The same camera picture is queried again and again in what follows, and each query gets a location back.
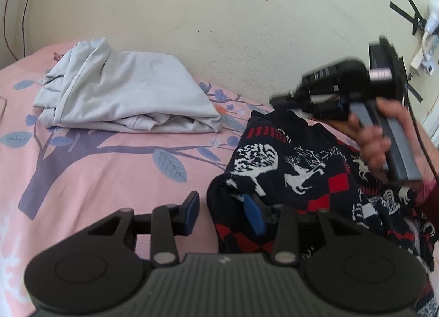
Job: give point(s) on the black tape strips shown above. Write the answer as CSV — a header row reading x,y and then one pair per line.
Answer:
x,y
413,15

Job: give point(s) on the person's right hand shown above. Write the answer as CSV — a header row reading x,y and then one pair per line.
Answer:
x,y
374,149

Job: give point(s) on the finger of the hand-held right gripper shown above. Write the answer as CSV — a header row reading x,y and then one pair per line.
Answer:
x,y
286,101

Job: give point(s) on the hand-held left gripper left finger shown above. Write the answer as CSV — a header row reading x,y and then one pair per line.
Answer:
x,y
191,216

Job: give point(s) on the white power strip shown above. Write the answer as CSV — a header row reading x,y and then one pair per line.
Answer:
x,y
428,39

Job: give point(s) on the pink printed bed sheet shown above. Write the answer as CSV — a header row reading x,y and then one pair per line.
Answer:
x,y
103,176

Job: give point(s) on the light grey folded garment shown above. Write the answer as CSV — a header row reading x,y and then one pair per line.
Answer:
x,y
137,87

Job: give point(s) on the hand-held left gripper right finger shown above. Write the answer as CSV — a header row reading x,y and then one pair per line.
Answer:
x,y
254,216

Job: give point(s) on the dark patterned knit sweater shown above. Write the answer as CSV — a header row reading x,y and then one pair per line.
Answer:
x,y
308,166

